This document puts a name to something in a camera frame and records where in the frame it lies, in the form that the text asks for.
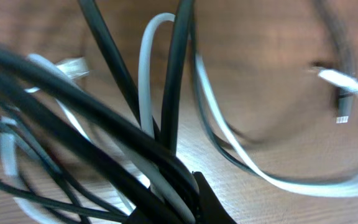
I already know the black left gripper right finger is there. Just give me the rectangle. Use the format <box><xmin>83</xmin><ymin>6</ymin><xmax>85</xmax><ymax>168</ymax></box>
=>
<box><xmin>193</xmin><ymin>172</ymin><xmax>236</xmax><ymax>224</ymax></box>

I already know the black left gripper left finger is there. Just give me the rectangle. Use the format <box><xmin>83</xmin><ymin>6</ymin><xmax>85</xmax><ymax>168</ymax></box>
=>
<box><xmin>126</xmin><ymin>208</ymin><xmax>153</xmax><ymax>224</ymax></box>

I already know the white USB cable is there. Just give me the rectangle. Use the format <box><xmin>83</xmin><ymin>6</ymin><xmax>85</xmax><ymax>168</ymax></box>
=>
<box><xmin>0</xmin><ymin>12</ymin><xmax>358</xmax><ymax>224</ymax></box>

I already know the black USB cable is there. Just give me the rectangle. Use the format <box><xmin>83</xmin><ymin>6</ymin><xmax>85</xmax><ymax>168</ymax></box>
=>
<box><xmin>0</xmin><ymin>0</ymin><xmax>260</xmax><ymax>224</ymax></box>

